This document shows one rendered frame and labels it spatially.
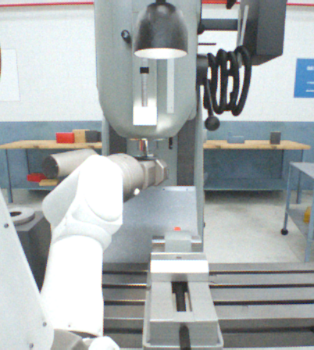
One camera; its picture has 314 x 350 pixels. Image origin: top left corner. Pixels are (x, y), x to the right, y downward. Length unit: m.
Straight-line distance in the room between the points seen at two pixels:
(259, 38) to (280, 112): 4.38
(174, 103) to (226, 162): 4.51
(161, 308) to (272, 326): 0.27
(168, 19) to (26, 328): 0.34
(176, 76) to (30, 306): 0.44
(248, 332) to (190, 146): 0.59
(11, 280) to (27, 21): 5.31
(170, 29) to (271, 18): 0.56
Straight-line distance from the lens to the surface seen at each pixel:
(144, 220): 1.01
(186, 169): 1.01
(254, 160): 5.15
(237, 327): 0.71
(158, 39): 0.37
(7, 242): 0.20
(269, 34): 0.90
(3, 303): 0.19
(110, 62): 0.55
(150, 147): 0.60
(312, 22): 5.59
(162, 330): 0.56
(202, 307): 0.58
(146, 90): 0.49
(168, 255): 0.66
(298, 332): 0.76
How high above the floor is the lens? 1.36
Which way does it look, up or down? 13 degrees down
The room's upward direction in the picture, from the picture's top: straight up
